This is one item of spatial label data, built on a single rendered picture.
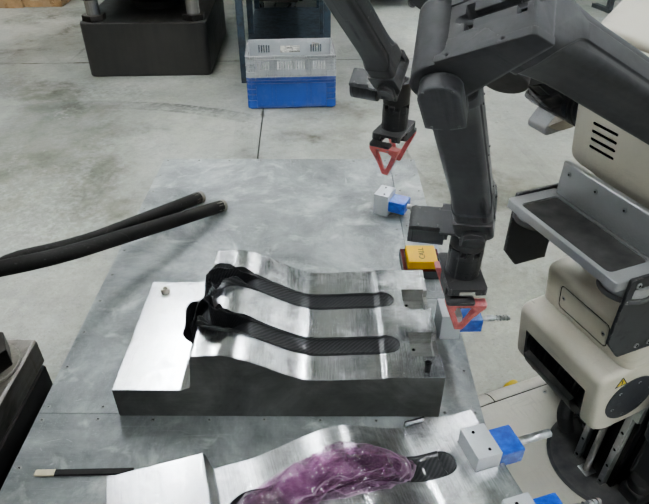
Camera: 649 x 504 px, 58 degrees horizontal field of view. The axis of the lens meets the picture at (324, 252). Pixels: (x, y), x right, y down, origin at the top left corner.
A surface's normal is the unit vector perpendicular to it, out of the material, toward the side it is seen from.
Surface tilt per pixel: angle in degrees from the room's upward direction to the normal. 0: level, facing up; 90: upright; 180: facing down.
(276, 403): 90
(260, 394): 90
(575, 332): 8
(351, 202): 0
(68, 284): 0
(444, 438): 0
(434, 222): 37
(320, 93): 91
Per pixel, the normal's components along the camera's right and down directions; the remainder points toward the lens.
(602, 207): -0.93, 0.22
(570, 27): 0.49, -0.18
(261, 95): 0.06, 0.59
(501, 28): -0.61, -0.33
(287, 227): 0.00, -0.81
